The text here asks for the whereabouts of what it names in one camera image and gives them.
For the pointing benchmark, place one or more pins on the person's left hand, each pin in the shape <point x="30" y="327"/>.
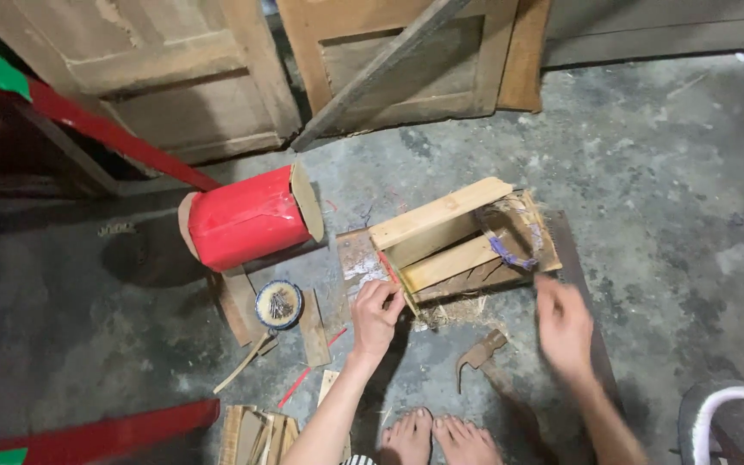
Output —
<point x="372" y="323"/>

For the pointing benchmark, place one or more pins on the person's right hand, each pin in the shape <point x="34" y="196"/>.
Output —
<point x="566" y="332"/>

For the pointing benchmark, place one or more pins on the person's right fingers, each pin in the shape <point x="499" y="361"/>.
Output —
<point x="549" y="294"/>

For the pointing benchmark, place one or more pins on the thin red-tipped stick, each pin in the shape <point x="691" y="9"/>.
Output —
<point x="409" y="298"/>

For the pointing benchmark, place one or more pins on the long dark board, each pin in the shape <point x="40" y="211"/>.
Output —
<point x="575" y="258"/>

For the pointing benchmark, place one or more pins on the rusty claw hammer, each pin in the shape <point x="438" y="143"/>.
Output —
<point x="478" y="352"/>

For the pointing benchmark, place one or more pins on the heap of dry fibres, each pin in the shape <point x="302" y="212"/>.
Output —
<point x="456" y="313"/>

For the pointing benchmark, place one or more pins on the person's right foot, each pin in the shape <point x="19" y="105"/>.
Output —
<point x="465" y="442"/>

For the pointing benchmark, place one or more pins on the person's foot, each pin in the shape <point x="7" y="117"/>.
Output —
<point x="465" y="442"/>
<point x="409" y="439"/>

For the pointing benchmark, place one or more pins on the grey and white sandal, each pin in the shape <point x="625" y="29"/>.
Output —
<point x="695" y="413"/>

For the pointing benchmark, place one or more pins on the paint-stained plywood piece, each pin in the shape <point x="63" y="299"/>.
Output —
<point x="359" y="258"/>

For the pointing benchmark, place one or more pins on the person's left foot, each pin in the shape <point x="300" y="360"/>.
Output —
<point x="409" y="439"/>

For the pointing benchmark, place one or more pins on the brown plywood sheet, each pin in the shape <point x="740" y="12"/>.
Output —
<point x="526" y="58"/>

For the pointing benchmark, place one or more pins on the short brown wood offcut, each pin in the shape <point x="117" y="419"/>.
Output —
<point x="314" y="336"/>

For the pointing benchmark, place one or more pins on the small light wood piece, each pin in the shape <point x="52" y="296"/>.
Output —
<point x="328" y="386"/>

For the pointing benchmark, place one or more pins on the striped clothing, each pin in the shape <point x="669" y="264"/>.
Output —
<point x="359" y="460"/>

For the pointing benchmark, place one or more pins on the red plastic strip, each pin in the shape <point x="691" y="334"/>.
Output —
<point x="301" y="381"/>

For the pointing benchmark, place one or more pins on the brown panelled wooden door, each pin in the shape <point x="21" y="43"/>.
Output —
<point x="411" y="64"/>

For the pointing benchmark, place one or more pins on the pile of nails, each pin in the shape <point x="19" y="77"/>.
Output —
<point x="279" y="304"/>

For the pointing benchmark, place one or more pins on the grey weathered plank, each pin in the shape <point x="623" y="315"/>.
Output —
<point x="372" y="71"/>

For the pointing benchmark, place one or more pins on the blue-rimmed bowl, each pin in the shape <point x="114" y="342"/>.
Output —
<point x="262" y="318"/>

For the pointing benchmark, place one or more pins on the wide brown wood offcut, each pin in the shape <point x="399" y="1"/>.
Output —
<point x="239" y="303"/>

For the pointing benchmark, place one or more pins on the red taped cardboard drum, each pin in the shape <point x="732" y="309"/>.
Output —
<point x="249" y="216"/>

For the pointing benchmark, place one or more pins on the thin pale wood strip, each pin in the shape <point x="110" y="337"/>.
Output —
<point x="239" y="368"/>

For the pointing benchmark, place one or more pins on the pile of wood strips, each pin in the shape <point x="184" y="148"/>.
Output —
<point x="256" y="439"/>

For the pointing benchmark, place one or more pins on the pale panelled wooden door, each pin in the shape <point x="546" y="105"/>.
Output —
<point x="172" y="64"/>

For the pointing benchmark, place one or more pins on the red bar with green end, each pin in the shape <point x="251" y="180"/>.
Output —
<point x="101" y="433"/>

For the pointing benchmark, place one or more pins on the long red pole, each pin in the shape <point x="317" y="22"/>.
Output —
<point x="107" y="131"/>

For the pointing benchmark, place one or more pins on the light wooden box frame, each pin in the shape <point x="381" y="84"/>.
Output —
<point x="440" y="213"/>

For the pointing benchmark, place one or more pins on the grey wooden wall boards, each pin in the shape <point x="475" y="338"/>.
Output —
<point x="669" y="32"/>

